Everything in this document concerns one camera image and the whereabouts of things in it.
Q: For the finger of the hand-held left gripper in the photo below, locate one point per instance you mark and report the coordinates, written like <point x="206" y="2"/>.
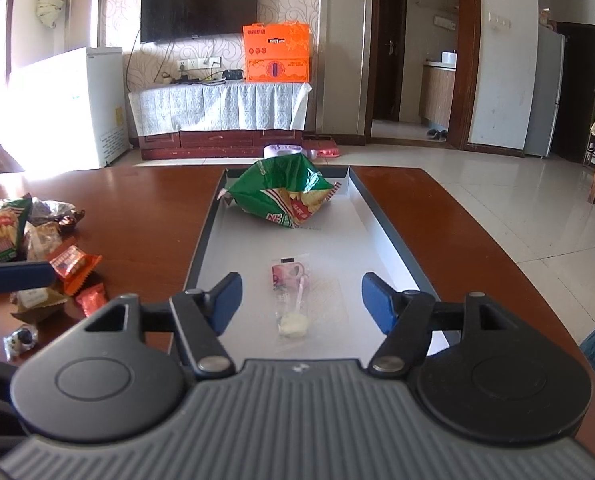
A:
<point x="19" y="277"/>

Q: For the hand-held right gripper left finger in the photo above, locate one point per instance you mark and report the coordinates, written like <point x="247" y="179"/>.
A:
<point x="227" y="305"/>

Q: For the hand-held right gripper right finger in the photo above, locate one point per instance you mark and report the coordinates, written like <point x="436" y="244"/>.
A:
<point x="377" y="305"/>

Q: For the olive brown snack packet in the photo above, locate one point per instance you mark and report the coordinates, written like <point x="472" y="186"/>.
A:
<point x="37" y="305"/>

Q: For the beige brown snack packet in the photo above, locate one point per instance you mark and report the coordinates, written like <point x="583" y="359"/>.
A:
<point x="42" y="241"/>

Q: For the green prawn cracker bag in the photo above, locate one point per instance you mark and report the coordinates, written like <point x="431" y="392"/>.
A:
<point x="2" y="230"/>

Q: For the white tray with grey rim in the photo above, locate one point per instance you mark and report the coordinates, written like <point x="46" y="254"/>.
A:
<point x="257" y="260"/>

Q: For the orange snack packet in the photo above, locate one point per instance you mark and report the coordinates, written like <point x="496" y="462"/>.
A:
<point x="74" y="265"/>

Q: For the clear packet with pink label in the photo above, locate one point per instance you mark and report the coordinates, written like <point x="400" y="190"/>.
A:
<point x="290" y="275"/>

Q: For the small red snack packet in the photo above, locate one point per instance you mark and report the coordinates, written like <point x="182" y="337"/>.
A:
<point x="92" y="300"/>

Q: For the green snack bag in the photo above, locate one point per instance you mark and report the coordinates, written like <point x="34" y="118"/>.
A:
<point x="272" y="185"/>

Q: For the small black white candy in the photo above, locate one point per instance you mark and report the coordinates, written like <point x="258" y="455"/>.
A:
<point x="21" y="341"/>

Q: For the silver snack packet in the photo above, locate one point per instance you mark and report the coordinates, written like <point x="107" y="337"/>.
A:
<point x="47" y="210"/>

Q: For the dark brown wrapped candy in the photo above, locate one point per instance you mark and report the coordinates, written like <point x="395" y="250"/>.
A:
<point x="71" y="221"/>

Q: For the wooden TV cabinet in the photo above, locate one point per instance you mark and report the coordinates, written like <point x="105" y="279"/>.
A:
<point x="217" y="142"/>

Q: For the red floor item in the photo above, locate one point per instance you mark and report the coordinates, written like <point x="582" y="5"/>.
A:
<point x="322" y="150"/>

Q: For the white chest freezer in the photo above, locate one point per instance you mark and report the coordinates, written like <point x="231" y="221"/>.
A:
<point x="62" y="110"/>

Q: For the grey slipper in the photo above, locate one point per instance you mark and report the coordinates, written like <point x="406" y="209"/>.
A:
<point x="442" y="134"/>
<point x="431" y="134"/>

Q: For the white lace cabinet cloth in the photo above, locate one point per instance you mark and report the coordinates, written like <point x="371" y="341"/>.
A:
<point x="217" y="105"/>

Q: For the wooden kitchen counter cabinet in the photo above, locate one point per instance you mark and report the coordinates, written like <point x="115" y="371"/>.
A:
<point x="437" y="95"/>

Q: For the black set-top box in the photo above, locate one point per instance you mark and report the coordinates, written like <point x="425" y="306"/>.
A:
<point x="182" y="80"/>

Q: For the small black device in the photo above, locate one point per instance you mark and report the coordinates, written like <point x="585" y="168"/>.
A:
<point x="234" y="74"/>

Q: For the orange gift box purple label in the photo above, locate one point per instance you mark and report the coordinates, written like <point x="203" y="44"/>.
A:
<point x="277" y="70"/>

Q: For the white countertop appliance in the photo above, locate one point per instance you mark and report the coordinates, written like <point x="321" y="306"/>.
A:
<point x="449" y="57"/>

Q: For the dark wooden door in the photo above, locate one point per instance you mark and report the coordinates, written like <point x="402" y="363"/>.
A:
<point x="393" y="45"/>

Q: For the orange gift box black label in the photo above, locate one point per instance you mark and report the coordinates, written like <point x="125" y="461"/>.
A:
<point x="277" y="40"/>

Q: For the dark brown room door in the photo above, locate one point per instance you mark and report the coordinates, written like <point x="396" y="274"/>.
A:
<point x="580" y="95"/>

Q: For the white wall socket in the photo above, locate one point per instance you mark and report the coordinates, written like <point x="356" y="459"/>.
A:
<point x="215" y="62"/>
<point x="187" y="64"/>

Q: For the white wall-mounted unit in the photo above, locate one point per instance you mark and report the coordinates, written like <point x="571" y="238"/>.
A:
<point x="446" y="22"/>

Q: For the wall-mounted black television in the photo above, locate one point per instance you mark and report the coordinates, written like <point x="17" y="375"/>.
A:
<point x="200" y="2"/>

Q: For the white light switch panel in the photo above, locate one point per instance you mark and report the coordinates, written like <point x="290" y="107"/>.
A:
<point x="500" y="20"/>

